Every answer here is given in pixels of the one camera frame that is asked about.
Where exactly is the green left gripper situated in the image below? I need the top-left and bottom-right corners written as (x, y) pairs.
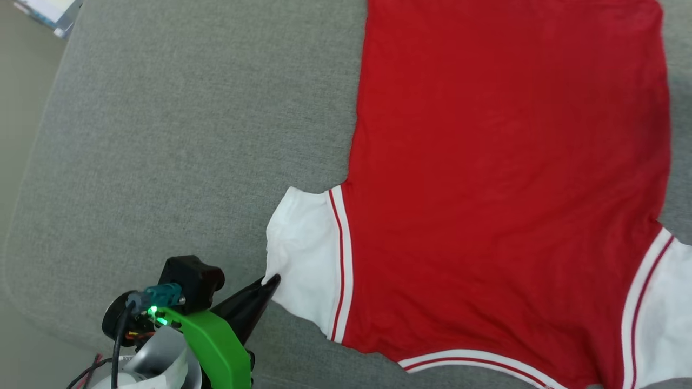
top-left (102, 274), bottom-right (282, 389)

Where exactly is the red and white shirt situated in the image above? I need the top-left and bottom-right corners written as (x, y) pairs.
top-left (262, 0), bottom-right (692, 389)

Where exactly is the white metal equipment box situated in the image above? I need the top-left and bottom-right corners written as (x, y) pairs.
top-left (14, 0), bottom-right (83, 39)

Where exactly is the left teal plug black cable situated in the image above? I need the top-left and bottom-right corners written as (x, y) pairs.
top-left (110, 284), bottom-right (185, 389)

